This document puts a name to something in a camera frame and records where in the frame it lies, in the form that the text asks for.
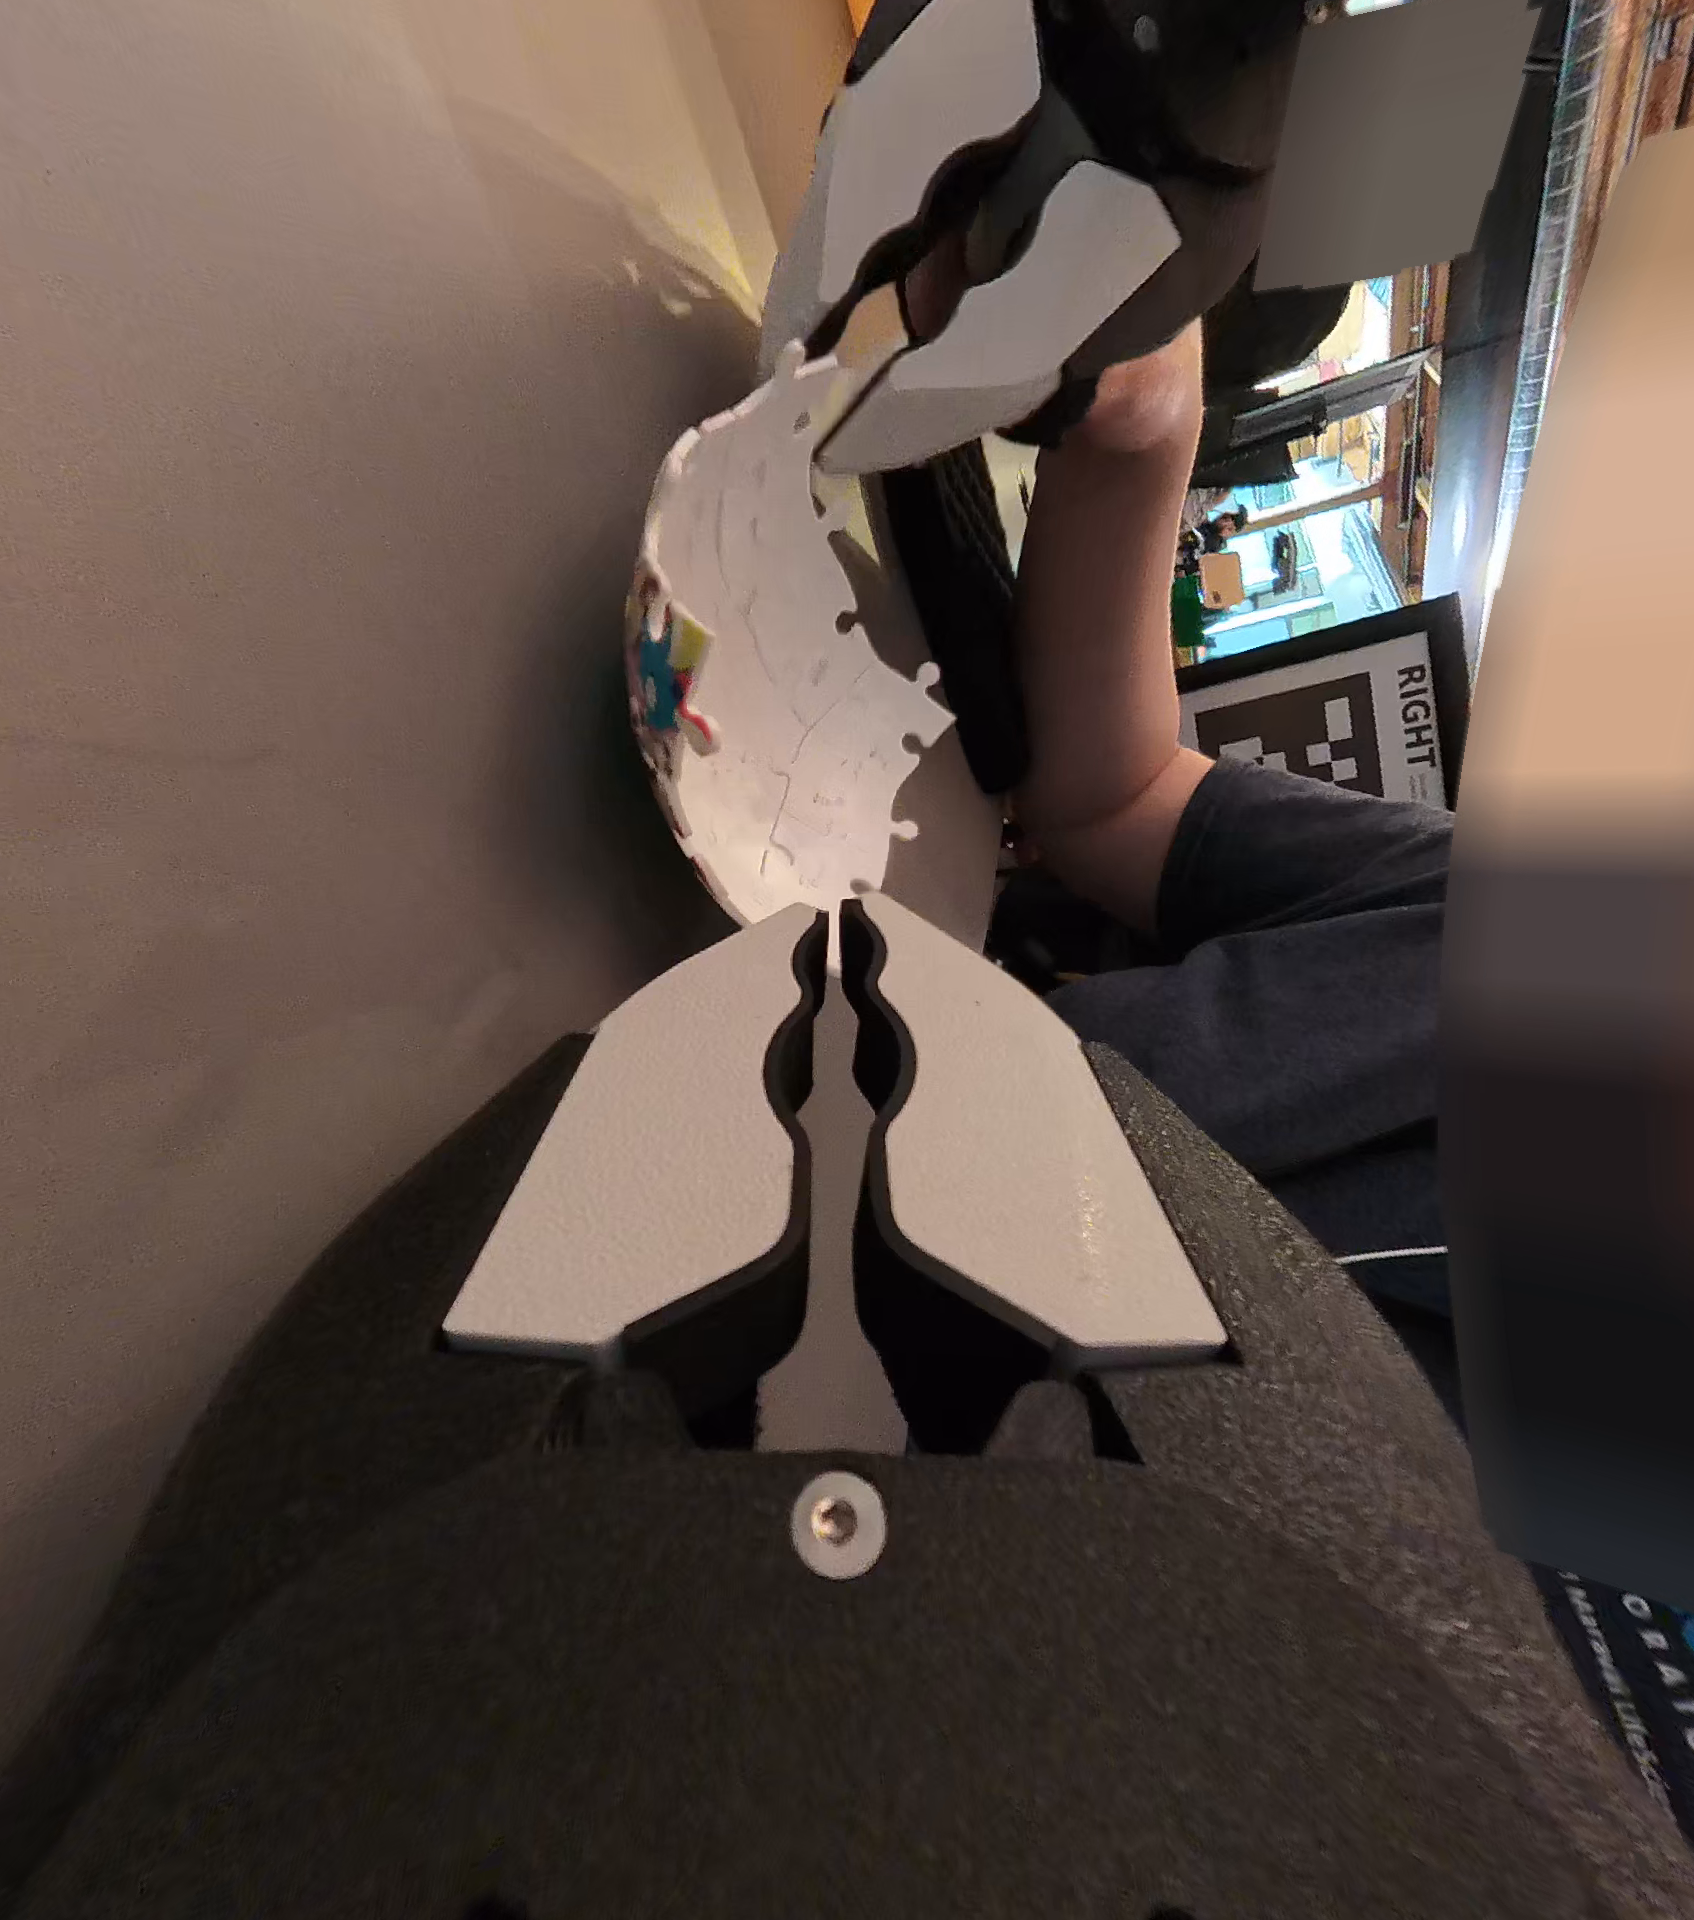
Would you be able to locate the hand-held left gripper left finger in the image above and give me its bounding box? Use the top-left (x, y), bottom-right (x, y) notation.
top-left (443, 907), bottom-right (835, 1373)

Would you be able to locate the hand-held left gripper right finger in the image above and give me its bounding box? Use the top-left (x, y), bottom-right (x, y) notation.
top-left (848, 900), bottom-right (1231, 1373)

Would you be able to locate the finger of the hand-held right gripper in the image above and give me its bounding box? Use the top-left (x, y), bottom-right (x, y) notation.
top-left (758, 0), bottom-right (1053, 358)
top-left (817, 170), bottom-right (1188, 476)

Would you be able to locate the assembled white puzzle section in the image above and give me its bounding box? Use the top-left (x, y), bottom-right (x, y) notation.
top-left (621, 334), bottom-right (960, 937)

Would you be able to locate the person's right forearm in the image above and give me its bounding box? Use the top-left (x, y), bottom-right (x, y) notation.
top-left (1013, 316), bottom-right (1217, 937)

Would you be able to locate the black chair armrest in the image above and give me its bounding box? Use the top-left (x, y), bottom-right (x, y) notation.
top-left (879, 448), bottom-right (1036, 799)

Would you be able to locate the black white marker sign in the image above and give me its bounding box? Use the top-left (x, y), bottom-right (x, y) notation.
top-left (1179, 593), bottom-right (1467, 810)

